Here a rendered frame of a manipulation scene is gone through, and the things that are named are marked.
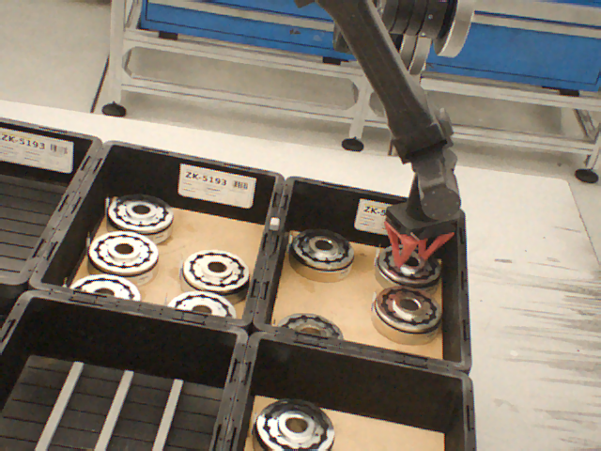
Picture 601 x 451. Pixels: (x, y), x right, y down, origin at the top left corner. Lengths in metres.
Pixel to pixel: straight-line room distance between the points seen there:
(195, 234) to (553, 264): 0.73
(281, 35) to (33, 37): 1.05
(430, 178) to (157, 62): 2.61
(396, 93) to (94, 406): 0.58
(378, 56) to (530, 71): 2.27
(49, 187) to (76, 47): 2.29
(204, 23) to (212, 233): 1.83
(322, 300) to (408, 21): 0.55
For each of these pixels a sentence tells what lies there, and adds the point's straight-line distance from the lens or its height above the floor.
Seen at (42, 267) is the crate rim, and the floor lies 0.93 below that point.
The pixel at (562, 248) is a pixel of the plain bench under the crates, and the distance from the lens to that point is 2.15.
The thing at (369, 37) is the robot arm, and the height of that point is 1.29.
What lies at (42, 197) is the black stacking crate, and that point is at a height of 0.83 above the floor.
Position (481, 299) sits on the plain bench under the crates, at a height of 0.70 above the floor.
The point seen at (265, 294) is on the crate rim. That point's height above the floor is 0.92.
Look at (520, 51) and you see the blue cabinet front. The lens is 3.60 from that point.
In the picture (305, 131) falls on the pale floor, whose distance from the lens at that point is 3.74.
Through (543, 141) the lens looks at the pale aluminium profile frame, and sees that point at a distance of 3.76.
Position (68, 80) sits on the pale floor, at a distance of 3.86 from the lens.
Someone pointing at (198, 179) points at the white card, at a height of 0.90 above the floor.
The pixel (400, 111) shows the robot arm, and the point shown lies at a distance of 1.48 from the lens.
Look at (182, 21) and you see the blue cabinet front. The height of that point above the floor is 0.37.
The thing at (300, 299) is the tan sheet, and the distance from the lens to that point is 1.63.
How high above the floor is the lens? 1.85
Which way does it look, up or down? 35 degrees down
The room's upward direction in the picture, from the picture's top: 11 degrees clockwise
